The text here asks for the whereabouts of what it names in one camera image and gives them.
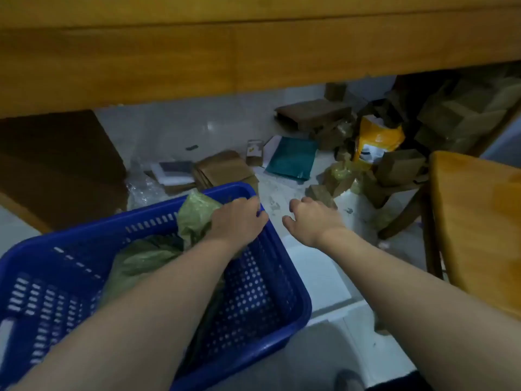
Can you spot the person's left forearm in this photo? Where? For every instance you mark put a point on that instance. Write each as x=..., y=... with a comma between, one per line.
x=142, y=317

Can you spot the person's left hand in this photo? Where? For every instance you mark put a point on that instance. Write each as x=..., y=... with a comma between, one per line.
x=236, y=223

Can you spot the white sheet with dark print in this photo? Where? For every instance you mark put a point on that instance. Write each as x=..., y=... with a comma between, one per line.
x=173, y=170

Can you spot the teal mailer bag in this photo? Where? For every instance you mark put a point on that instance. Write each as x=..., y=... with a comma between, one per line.
x=291, y=158

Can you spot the light green plastic bag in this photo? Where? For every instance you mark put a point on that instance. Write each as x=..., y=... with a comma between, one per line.
x=195, y=217

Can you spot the small labelled cardboard box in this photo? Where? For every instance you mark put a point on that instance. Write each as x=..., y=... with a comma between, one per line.
x=254, y=152

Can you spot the person's left fingers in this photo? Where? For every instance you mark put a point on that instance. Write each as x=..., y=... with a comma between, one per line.
x=257, y=210

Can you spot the small brown parcel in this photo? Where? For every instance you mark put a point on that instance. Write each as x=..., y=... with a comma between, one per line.
x=320, y=196

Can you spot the person's right hand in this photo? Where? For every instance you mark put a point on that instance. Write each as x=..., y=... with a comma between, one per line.
x=315, y=223

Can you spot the blue plastic basket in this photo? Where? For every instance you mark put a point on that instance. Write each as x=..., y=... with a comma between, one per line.
x=260, y=297

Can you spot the pile of cardboard boxes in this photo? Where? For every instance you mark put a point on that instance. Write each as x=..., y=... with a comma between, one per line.
x=468, y=113

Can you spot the person's right thumb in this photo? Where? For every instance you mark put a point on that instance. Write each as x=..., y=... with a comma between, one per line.
x=291, y=224

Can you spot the dark green plastic bag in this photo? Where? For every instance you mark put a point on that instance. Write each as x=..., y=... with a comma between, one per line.
x=138, y=260

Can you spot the wooden chair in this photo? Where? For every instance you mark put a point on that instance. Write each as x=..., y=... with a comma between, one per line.
x=476, y=223

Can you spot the yellow mailer bag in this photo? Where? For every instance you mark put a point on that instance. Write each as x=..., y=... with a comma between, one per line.
x=378, y=138

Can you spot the tape-wrapped brown parcel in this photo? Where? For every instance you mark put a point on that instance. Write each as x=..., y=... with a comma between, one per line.
x=342, y=179

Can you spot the person's right forearm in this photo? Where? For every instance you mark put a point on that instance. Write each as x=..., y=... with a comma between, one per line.
x=415, y=305

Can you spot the clear plastic wrap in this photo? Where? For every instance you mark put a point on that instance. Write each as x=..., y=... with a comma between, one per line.
x=142, y=191

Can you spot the flat brown cardboard box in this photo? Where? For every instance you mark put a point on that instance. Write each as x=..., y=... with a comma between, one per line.
x=311, y=111

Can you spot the wooden table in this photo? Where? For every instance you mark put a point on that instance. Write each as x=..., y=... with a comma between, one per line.
x=203, y=52

